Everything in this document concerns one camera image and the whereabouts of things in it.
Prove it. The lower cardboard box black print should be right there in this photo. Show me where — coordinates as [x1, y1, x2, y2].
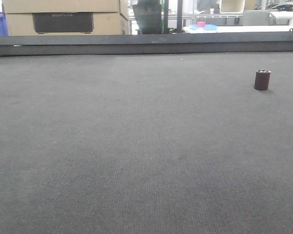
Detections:
[6, 12, 129, 36]

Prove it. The upper cardboard box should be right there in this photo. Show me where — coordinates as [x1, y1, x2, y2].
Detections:
[2, 0, 129, 19]

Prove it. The pink cylinder on tray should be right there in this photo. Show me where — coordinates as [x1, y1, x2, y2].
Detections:
[197, 21, 206, 28]

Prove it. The black office chair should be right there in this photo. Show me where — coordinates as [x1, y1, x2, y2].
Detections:
[132, 0, 162, 35]

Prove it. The light blue flat tray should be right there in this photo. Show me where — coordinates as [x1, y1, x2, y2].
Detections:
[189, 24, 218, 31]

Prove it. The white table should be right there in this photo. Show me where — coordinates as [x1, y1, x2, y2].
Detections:
[183, 25, 293, 34]

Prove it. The dark red cylindrical capacitor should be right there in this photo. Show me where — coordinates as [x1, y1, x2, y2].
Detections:
[254, 70, 271, 91]

